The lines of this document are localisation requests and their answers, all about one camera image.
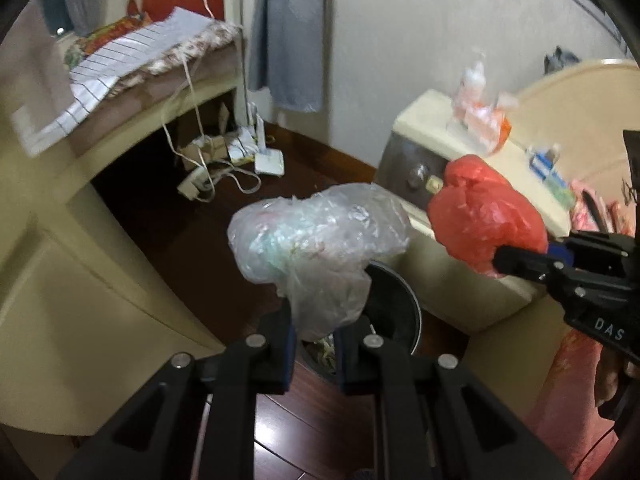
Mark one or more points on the black grid white blanket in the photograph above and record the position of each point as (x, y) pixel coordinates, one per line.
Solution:
(95, 77)

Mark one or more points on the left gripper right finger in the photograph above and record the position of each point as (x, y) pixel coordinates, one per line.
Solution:
(432, 418)

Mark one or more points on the black trash bin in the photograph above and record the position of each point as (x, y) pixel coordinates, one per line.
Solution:
(393, 311)

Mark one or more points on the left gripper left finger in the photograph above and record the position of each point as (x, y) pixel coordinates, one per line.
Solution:
(194, 418)

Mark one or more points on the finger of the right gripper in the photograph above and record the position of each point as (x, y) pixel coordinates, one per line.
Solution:
(526, 264)
(583, 249)

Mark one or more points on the clutter on nightstand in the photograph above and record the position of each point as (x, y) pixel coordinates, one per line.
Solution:
(483, 125)

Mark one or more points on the white router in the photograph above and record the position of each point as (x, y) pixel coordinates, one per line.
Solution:
(268, 161)

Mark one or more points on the white power strip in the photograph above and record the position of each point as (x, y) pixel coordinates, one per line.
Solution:
(196, 184)

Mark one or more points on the clear plastic bag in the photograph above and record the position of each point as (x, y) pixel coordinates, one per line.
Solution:
(315, 251)

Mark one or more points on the cream nightstand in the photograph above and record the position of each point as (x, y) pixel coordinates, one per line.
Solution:
(565, 140)

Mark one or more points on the grey curtain near side window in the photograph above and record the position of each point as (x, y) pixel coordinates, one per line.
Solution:
(286, 53)

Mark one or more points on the colourful pillow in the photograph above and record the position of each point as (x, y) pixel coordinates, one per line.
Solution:
(83, 47)

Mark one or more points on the right hand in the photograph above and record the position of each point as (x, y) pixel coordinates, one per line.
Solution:
(609, 367)

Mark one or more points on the red plastic bag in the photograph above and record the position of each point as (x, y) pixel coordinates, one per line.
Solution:
(477, 211)

